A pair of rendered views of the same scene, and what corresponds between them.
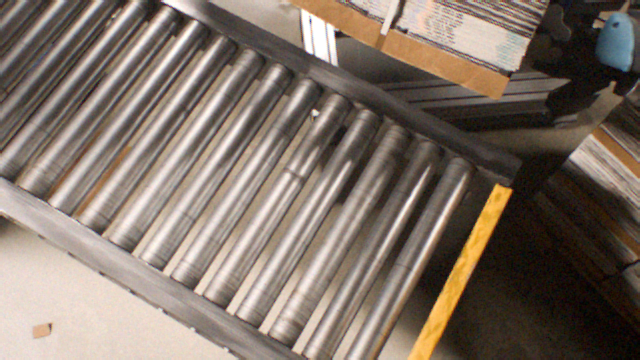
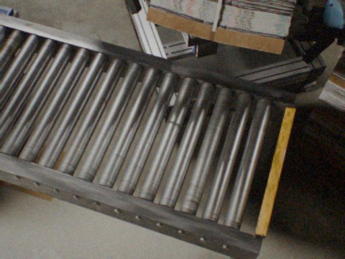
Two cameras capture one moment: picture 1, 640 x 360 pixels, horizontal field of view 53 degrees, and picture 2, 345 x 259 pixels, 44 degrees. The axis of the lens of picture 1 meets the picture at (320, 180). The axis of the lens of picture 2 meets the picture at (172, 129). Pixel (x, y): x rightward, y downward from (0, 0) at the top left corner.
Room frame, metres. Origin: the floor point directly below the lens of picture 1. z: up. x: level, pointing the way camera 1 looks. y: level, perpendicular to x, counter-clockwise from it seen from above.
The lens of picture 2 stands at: (-0.23, 0.14, 1.98)
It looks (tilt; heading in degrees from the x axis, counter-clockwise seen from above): 61 degrees down; 353
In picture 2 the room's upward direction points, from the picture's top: straight up
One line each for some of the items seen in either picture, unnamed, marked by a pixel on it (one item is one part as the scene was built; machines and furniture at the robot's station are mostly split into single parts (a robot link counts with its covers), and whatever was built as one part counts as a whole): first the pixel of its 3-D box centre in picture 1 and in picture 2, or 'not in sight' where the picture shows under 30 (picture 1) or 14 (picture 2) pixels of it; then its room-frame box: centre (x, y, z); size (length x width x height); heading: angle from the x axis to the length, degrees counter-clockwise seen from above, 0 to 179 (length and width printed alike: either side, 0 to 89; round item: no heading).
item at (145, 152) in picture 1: (162, 130); (93, 114); (0.51, 0.30, 0.77); 0.47 x 0.05 x 0.05; 154
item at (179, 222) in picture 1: (220, 162); (131, 125); (0.45, 0.19, 0.77); 0.47 x 0.05 x 0.05; 154
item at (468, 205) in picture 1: (449, 236); (261, 156); (0.48, -0.33, 0.34); 0.06 x 0.06 x 0.68; 64
